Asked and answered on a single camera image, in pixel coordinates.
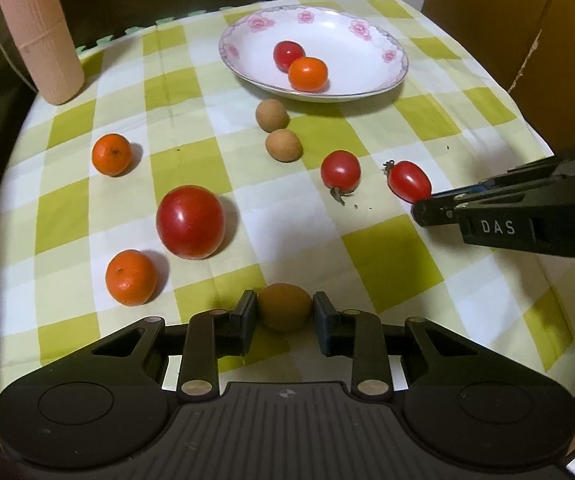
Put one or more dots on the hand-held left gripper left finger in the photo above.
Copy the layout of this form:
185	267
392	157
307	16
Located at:
245	321

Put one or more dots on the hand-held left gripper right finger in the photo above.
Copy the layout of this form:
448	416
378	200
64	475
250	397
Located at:
323	325

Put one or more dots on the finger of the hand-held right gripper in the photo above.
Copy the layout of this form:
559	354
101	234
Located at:
497	180
432	212

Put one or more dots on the oblong cherry tomato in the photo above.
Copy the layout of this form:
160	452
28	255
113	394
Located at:
408	181

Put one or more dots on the brown longan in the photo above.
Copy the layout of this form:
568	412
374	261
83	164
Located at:
272	115
285	307
283	145

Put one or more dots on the round cherry tomato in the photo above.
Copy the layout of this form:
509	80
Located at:
287	52
340	171

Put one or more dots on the large red tomato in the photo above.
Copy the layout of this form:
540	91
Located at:
191	222

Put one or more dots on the white floral plate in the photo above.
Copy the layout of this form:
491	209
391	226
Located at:
352	60

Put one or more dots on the orange cherry tomato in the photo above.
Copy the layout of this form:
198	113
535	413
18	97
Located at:
308	75

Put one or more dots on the small orange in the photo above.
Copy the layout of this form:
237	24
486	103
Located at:
131	278
112	154

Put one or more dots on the green checkered tablecloth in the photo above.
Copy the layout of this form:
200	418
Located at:
287	230

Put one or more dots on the cardboard box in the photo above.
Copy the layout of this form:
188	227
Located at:
517	25

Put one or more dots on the pink ribbed cylinder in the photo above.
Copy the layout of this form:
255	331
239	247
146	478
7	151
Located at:
37	35

